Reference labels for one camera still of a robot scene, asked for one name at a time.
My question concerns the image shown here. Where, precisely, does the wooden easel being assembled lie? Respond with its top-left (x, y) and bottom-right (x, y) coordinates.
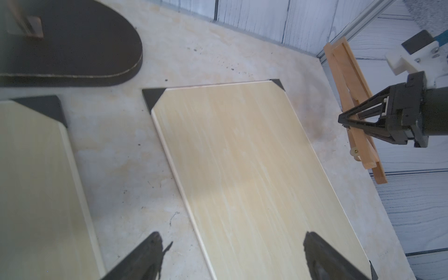
top-left (324, 37), bottom-right (387, 184)

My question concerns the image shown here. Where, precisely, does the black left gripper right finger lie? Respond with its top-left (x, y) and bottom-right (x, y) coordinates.
top-left (303, 232), bottom-right (369, 280)

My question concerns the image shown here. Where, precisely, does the dark metal hanger stand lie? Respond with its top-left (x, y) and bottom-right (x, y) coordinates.
top-left (1, 1), bottom-right (143, 87)

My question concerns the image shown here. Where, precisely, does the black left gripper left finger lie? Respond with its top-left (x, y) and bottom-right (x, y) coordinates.
top-left (102, 232), bottom-right (173, 280)

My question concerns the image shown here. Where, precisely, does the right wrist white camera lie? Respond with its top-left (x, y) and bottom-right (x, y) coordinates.
top-left (386, 30), bottom-right (448, 88)

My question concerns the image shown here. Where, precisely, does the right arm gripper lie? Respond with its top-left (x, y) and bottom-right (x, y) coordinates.
top-left (338, 72), bottom-right (448, 148)

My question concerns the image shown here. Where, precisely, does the light wooden board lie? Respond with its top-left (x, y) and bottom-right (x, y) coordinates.
top-left (1, 96), bottom-right (106, 280)
top-left (142, 80), bottom-right (376, 280)

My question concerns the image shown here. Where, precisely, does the right metal frame post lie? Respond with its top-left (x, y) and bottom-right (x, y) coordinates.
top-left (324, 0), bottom-right (394, 46)

